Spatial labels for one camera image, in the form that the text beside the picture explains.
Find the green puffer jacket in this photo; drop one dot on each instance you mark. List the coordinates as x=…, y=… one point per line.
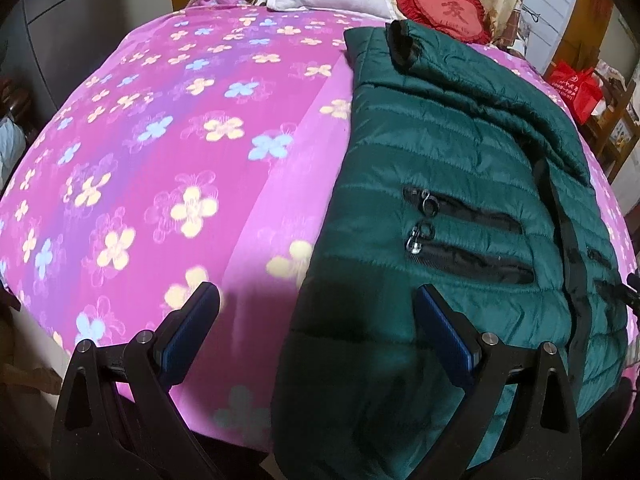
x=450, y=170

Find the wooden chair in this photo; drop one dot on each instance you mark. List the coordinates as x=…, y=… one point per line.
x=617, y=125

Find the red heart-shaped pillow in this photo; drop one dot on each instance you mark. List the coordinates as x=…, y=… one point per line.
x=442, y=7

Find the red shopping bag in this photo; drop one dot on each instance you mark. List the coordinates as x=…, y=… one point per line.
x=577, y=90

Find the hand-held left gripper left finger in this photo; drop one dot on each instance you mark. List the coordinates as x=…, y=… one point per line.
x=186, y=327

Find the white plastic bag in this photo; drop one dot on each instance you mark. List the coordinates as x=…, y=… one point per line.
x=10, y=142

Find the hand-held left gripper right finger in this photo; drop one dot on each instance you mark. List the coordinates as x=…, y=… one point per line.
x=445, y=330

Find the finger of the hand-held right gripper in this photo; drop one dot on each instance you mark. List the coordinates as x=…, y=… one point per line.
x=631, y=291

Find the pink floral bed sheet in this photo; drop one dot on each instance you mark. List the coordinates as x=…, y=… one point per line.
x=165, y=170

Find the grey wardrobe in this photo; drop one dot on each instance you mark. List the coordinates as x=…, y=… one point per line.
x=60, y=25

